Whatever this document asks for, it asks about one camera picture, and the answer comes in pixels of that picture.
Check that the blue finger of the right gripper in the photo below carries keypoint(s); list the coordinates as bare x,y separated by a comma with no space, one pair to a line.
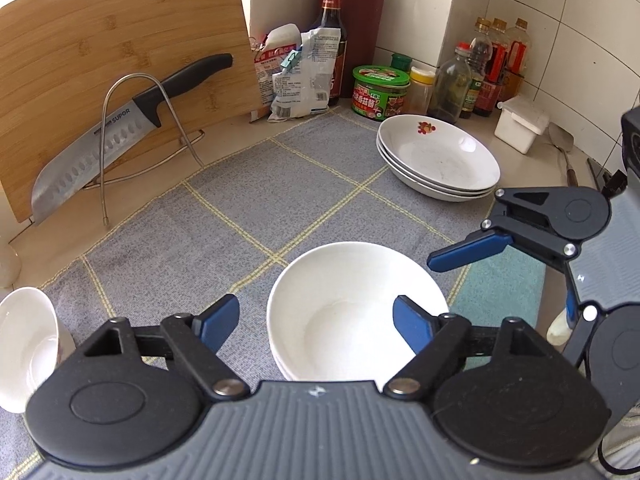
571,309
477,246

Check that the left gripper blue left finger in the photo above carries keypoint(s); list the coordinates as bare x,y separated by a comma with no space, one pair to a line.
215,325

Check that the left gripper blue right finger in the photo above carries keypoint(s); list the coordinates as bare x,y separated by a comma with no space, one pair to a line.
415,325

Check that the large white fruit plate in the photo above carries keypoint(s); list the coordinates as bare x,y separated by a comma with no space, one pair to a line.
438,187

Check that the white fruit plate back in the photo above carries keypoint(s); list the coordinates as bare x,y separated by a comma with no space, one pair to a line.
439,152

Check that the white floral bowl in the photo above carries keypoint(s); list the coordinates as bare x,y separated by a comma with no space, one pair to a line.
34,342
281,366

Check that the metal spatula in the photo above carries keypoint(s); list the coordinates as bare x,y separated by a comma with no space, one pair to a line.
563,141

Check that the white plastic container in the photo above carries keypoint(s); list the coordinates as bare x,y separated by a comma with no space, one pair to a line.
520,123

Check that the clear glass bottle red cap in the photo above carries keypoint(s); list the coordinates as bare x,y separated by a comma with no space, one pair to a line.
453,80

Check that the yellow lid spice jar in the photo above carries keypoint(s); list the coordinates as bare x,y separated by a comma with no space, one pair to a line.
420,90

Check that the grey blue checked cloth mat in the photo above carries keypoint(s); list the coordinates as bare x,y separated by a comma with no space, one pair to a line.
179,237

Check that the green lid sauce jar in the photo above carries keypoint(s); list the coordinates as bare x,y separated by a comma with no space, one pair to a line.
379,91

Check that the green label oil bottle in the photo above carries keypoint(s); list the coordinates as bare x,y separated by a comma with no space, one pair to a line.
480,54

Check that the green lid small jar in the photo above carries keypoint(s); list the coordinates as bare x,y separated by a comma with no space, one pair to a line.
400,62

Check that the red label sauce bottle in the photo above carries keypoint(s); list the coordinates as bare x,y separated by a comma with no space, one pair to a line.
505,70

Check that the white plastic food bag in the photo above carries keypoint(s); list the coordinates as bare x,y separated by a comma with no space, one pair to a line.
302,86

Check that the dark red knife block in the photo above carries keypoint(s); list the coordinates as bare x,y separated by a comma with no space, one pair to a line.
359,22

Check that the dark vinegar bottle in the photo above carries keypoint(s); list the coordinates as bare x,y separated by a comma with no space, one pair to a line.
334,41

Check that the red white packet with clip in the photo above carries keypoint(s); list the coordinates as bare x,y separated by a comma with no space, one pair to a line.
268,56

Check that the bamboo cutting board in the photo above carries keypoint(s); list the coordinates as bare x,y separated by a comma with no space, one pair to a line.
63,62

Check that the black handled santoku knife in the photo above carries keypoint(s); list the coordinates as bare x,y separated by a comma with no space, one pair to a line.
86,159

